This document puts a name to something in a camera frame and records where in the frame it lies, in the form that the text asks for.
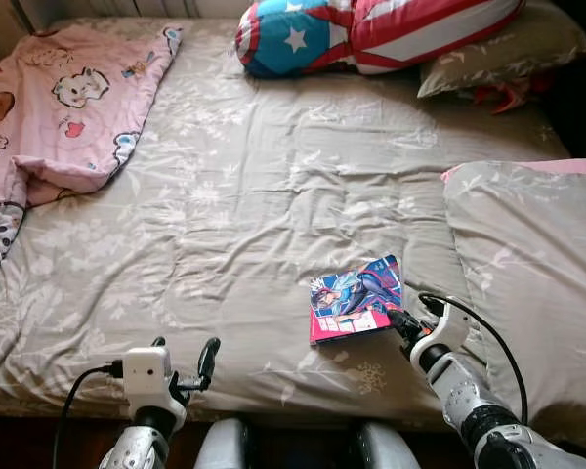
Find grey robot leg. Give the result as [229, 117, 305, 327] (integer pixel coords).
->
[193, 418, 250, 469]
[356, 420, 421, 469]

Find red blue star bolster pillow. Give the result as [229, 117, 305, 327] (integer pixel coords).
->
[234, 0, 526, 79]

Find grey floral pillow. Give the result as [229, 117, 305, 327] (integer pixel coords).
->
[417, 0, 586, 99]

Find folded grey floral duvet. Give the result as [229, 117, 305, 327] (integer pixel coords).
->
[441, 158, 586, 446]

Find bed with grey floral sheet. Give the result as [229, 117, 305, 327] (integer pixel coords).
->
[0, 15, 586, 450]

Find grey robot right leg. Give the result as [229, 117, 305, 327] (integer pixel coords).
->
[356, 420, 421, 469]

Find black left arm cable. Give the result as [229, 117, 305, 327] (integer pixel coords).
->
[52, 362, 125, 469]

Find grey robot left leg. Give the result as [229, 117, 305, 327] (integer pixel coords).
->
[193, 418, 250, 469]

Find colourful comic book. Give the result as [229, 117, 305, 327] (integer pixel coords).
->
[309, 255, 405, 346]

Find pink cartoon bear blanket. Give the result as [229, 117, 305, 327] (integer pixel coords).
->
[0, 24, 185, 289]

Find red cloth item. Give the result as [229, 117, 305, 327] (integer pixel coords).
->
[472, 76, 556, 115]

